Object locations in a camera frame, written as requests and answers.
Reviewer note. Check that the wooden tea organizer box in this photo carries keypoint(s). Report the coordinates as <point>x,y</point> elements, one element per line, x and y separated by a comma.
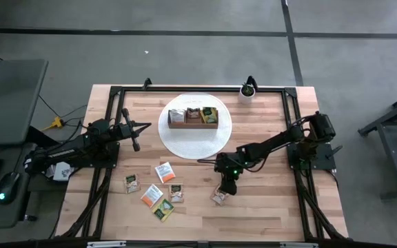
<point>193,125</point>

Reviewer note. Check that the white orange Tazo tea bag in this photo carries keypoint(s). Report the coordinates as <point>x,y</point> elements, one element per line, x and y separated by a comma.
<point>176,116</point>
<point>151,195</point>
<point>165,173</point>

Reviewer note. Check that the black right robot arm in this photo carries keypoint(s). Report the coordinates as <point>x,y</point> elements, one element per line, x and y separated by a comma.
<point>274,143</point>

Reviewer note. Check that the yellow power plug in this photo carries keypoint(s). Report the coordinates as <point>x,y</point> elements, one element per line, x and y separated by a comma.
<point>56,123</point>

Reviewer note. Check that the green yellow tea bag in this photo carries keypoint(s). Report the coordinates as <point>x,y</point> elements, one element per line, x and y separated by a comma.
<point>163,210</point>
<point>209,115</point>

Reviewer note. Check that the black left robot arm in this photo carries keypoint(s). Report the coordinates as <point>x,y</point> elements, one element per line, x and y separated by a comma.
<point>64,151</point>

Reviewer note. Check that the white printed box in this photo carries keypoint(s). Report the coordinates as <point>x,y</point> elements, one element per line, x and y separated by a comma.
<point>62,171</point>

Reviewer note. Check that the black computer mouse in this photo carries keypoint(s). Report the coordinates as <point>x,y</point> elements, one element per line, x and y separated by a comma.
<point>8,187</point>

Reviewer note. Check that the dark metal desk frame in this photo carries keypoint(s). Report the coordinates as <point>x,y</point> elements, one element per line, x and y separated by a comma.
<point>391,137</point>

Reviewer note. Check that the black aluminium table frame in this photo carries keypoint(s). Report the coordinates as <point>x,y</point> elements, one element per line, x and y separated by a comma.
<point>202,89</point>

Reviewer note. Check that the white metal bracket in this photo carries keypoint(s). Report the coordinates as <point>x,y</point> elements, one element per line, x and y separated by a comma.
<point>298,245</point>
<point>106,244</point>

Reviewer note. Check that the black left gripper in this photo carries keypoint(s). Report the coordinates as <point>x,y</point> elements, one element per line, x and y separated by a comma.
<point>124,131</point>

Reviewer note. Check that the white round woven placemat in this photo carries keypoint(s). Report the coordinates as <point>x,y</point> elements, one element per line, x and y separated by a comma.
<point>195,144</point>

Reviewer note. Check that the grey desk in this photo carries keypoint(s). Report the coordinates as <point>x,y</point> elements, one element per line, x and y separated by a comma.
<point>9,103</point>

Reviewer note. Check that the black frame clamp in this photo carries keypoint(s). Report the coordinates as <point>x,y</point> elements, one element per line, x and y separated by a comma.
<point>252,81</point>
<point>147,82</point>

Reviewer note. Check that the white pot with succulent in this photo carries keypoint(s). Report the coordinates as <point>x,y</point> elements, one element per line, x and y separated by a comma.
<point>246,98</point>

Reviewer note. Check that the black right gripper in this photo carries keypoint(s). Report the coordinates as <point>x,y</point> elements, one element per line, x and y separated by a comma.
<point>233,163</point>

